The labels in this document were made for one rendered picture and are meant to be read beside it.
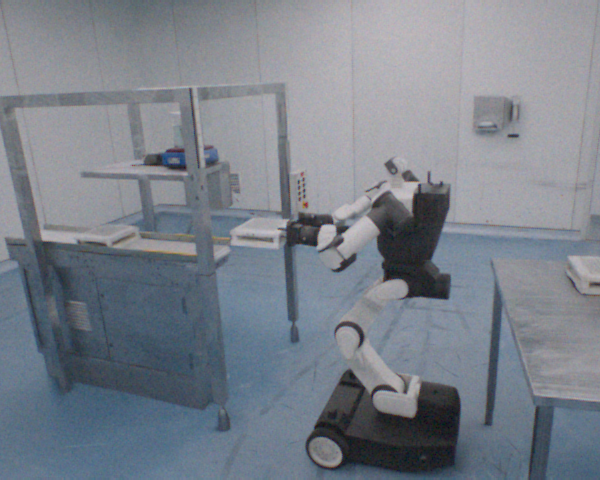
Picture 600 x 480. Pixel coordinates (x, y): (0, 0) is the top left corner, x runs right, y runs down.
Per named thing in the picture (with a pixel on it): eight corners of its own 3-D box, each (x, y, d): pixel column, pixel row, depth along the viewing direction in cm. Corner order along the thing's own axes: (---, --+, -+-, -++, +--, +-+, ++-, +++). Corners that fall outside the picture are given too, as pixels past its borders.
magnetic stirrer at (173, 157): (221, 162, 256) (219, 144, 253) (198, 169, 237) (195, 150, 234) (187, 161, 263) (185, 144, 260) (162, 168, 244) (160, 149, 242)
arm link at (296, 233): (283, 222, 224) (306, 225, 219) (294, 217, 232) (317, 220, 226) (284, 249, 228) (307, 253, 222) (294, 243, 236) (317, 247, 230)
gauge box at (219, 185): (233, 205, 265) (229, 167, 259) (223, 210, 255) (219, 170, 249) (197, 203, 273) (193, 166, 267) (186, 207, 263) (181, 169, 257)
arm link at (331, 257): (329, 261, 213) (328, 278, 195) (314, 243, 211) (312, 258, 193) (349, 246, 211) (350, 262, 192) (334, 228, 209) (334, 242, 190)
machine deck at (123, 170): (230, 168, 259) (229, 161, 257) (188, 183, 225) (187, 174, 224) (132, 166, 281) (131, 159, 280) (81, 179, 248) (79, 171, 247)
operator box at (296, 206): (308, 208, 333) (306, 169, 325) (298, 214, 318) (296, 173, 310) (300, 207, 335) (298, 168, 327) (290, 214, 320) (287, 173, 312)
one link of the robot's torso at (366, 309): (359, 340, 251) (423, 280, 229) (349, 358, 235) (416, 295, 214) (336, 319, 252) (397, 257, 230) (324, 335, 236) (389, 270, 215)
